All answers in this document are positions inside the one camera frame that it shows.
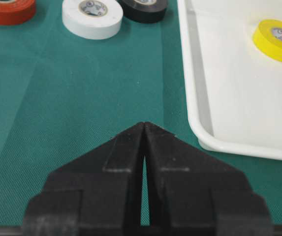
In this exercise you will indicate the white tape roll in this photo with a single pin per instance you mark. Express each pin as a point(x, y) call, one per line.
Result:
point(92, 19)

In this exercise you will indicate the yellow tape roll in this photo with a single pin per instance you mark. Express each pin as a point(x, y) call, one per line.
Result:
point(267, 37)

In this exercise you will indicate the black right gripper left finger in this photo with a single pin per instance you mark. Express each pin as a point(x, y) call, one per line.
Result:
point(97, 194)

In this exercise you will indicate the red tape roll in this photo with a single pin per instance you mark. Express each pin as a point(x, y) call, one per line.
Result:
point(15, 12)

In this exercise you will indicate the black tape roll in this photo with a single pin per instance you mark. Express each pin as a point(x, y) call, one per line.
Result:
point(144, 11)

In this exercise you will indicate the green table cloth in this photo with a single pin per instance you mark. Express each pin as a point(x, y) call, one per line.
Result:
point(62, 95)

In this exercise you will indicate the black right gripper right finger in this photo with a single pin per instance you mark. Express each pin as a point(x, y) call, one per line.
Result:
point(194, 194)

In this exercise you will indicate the white plastic tray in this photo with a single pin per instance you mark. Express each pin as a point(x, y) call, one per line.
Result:
point(233, 90)

